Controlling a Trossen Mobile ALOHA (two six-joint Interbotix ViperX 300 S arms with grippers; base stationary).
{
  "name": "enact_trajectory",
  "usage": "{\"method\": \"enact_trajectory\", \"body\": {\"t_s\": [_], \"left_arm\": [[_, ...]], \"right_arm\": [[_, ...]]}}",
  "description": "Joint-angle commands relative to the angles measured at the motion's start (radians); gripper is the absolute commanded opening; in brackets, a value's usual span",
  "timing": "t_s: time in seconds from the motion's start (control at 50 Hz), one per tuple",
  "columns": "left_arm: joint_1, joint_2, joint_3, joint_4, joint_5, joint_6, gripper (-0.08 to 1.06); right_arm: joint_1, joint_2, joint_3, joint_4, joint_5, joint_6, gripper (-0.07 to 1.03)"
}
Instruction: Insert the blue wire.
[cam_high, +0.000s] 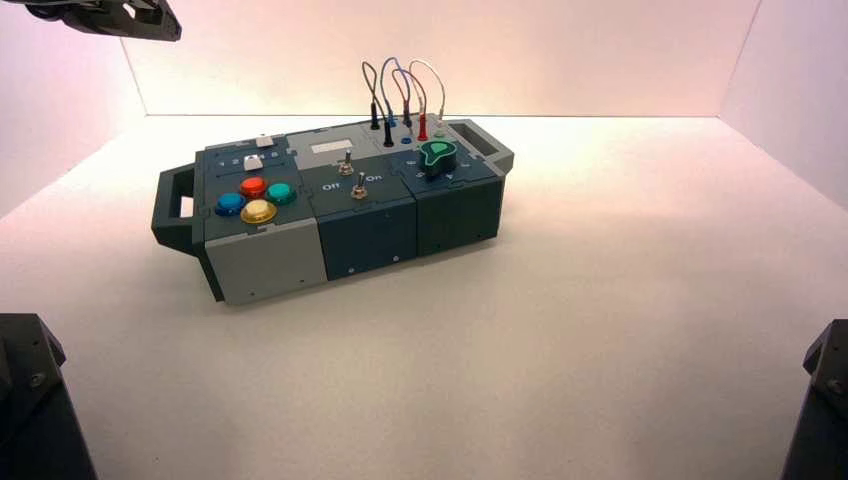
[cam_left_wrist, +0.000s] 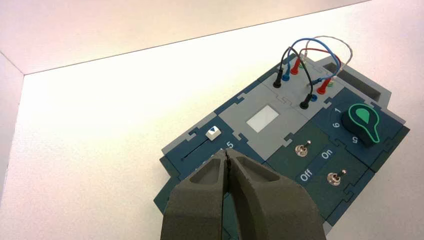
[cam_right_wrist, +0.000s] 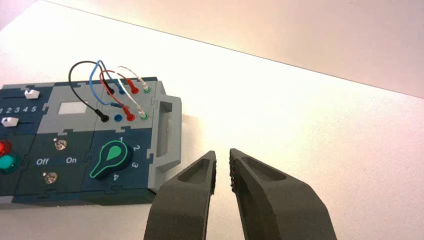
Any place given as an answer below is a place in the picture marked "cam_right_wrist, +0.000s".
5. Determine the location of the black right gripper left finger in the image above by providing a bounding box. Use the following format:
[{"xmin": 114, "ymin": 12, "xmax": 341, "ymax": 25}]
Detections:
[{"xmin": 143, "ymin": 150, "xmax": 218, "ymax": 240}]

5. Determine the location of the blue jumper wire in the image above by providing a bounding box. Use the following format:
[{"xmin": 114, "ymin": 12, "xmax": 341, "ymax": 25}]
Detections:
[{"xmin": 89, "ymin": 59, "xmax": 128, "ymax": 110}]

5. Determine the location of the blue grey control box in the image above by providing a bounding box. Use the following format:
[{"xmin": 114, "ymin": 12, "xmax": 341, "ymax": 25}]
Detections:
[{"xmin": 0, "ymin": 76, "xmax": 183, "ymax": 207}]

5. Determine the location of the black jumper wire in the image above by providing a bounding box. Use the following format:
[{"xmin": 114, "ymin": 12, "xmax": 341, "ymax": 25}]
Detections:
[{"xmin": 68, "ymin": 60, "xmax": 116, "ymax": 123}]

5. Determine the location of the white jumper wire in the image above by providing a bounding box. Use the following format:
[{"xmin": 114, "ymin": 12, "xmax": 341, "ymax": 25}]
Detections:
[{"xmin": 115, "ymin": 65, "xmax": 152, "ymax": 121}]

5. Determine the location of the red push button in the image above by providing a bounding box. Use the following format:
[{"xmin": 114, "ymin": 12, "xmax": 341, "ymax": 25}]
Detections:
[{"xmin": 0, "ymin": 140, "xmax": 12, "ymax": 157}]

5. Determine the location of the green rotary knob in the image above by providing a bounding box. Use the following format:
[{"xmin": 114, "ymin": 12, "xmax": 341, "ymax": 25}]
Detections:
[{"xmin": 89, "ymin": 140, "xmax": 133, "ymax": 181}]

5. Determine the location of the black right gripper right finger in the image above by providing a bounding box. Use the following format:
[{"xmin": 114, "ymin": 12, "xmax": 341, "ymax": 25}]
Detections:
[{"xmin": 229, "ymin": 148, "xmax": 338, "ymax": 240}]

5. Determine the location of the green push button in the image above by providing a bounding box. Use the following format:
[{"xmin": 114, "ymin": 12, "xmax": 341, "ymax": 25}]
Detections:
[{"xmin": 0, "ymin": 152, "xmax": 21, "ymax": 174}]

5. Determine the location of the red jumper wire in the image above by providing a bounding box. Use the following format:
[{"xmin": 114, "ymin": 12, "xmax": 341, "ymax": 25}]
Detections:
[{"xmin": 99, "ymin": 69, "xmax": 140, "ymax": 122}]

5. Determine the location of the white slider knob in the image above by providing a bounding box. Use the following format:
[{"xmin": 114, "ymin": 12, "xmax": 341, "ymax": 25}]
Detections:
[
  {"xmin": 0, "ymin": 117, "xmax": 19, "ymax": 128},
  {"xmin": 24, "ymin": 88, "xmax": 41, "ymax": 100}
]

